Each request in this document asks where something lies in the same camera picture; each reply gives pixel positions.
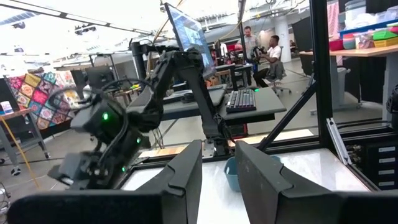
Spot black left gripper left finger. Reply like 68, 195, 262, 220
6, 139, 203, 224

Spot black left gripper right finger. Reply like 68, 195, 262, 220
234, 140, 398, 224

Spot blue plastic bin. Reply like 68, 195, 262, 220
223, 154, 282, 193

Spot silver aluminium extrusion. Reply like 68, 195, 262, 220
325, 117, 353, 166

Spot wooden-top metal cart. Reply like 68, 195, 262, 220
0, 108, 52, 177

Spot colourful patchwork quilt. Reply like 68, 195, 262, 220
4, 70, 83, 131

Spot black labelled drawer cabinet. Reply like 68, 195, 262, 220
345, 136, 398, 191

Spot grey desk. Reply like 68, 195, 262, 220
217, 86, 287, 127
160, 83, 228, 121

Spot black headphones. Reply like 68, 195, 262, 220
180, 92, 196, 104

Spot black backlit keyboard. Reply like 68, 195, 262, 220
226, 88, 257, 113

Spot grey waste bin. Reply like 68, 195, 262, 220
337, 67, 352, 106

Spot grey office chair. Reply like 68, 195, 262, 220
266, 46, 293, 96

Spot overhead beam with light strips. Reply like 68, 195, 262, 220
0, 0, 155, 35

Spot person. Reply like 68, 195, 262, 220
238, 26, 261, 62
252, 34, 284, 88

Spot large tilted computer monitor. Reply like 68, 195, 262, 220
164, 2, 218, 80

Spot wooden-top storage table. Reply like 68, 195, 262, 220
298, 43, 398, 122

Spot white building column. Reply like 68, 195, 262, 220
274, 14, 292, 63

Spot black divider panel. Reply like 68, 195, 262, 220
291, 17, 313, 75

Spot teal plastic bowl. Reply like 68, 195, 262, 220
342, 33, 357, 50

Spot yellow plastic box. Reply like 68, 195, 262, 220
373, 37, 398, 48

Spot blue shelf board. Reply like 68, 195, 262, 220
338, 18, 398, 38

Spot green plastic lid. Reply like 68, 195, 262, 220
372, 29, 398, 41

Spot white plastic tub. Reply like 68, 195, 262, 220
344, 0, 368, 30

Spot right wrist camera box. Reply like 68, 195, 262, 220
70, 98, 127, 144

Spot yellow cable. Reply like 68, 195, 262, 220
0, 114, 41, 190

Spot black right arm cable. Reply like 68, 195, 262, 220
46, 77, 155, 110

